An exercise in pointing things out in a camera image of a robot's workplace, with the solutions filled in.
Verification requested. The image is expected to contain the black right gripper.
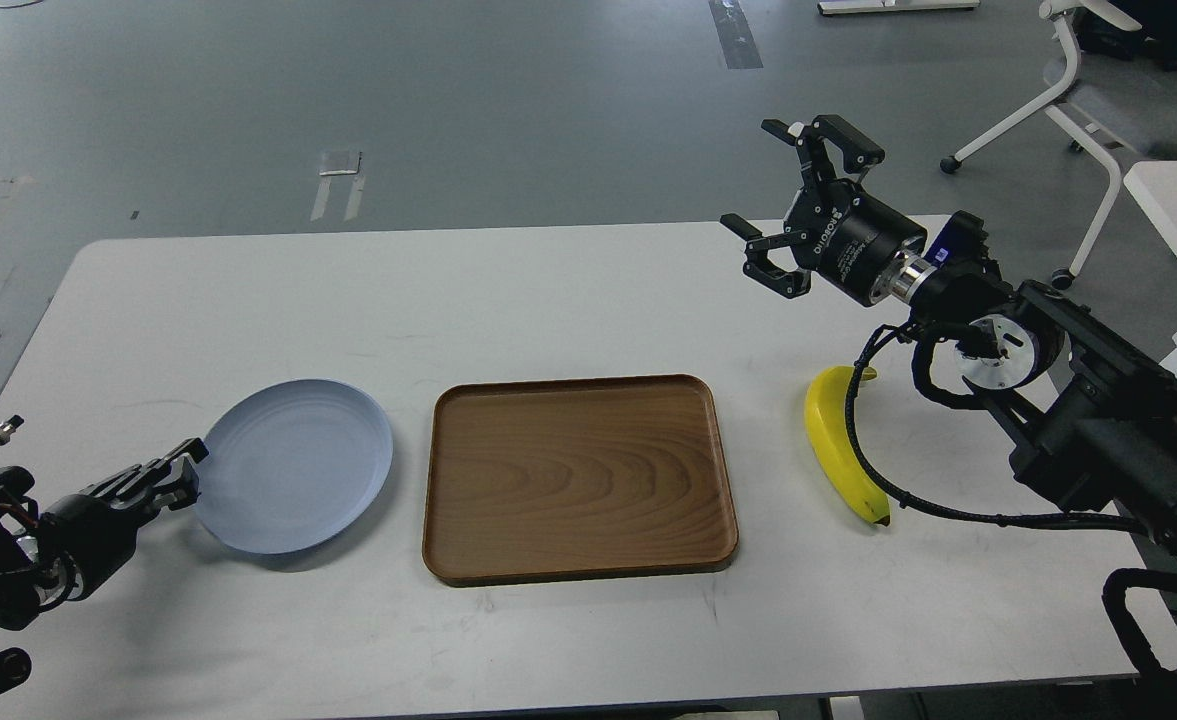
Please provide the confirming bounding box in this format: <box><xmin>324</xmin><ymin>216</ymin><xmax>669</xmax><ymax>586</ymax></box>
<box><xmin>719</xmin><ymin>114</ymin><xmax>929</xmax><ymax>308</ymax></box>

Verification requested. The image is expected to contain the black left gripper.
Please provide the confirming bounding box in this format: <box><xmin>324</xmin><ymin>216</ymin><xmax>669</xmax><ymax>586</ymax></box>
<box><xmin>40</xmin><ymin>438</ymin><xmax>210</xmax><ymax>601</ymax></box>

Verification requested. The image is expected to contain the light blue plate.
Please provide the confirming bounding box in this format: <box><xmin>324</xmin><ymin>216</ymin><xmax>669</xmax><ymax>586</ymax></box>
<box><xmin>194</xmin><ymin>379</ymin><xmax>393</xmax><ymax>555</ymax></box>

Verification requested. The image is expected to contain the yellow banana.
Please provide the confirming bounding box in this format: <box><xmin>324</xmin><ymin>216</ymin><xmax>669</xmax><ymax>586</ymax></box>
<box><xmin>802</xmin><ymin>365</ymin><xmax>893</xmax><ymax>527</ymax></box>

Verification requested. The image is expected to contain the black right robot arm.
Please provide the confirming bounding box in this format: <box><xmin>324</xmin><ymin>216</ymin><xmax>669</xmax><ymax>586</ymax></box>
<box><xmin>722</xmin><ymin>114</ymin><xmax>1177</xmax><ymax>692</ymax></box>

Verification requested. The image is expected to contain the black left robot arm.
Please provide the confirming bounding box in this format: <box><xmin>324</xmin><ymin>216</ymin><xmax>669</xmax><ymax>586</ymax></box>
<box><xmin>0</xmin><ymin>416</ymin><xmax>208</xmax><ymax>694</ymax></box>

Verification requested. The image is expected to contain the white office chair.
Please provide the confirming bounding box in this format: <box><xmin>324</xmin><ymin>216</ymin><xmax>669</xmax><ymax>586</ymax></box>
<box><xmin>940</xmin><ymin>1</ymin><xmax>1177</xmax><ymax>291</ymax></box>

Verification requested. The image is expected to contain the brown wooden tray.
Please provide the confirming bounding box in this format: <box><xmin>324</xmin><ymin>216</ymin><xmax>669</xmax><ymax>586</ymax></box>
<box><xmin>423</xmin><ymin>374</ymin><xmax>739</xmax><ymax>587</ymax></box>

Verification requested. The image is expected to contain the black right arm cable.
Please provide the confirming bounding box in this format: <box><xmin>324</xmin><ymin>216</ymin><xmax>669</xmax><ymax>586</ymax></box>
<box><xmin>844</xmin><ymin>325</ymin><xmax>1149</xmax><ymax>531</ymax></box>

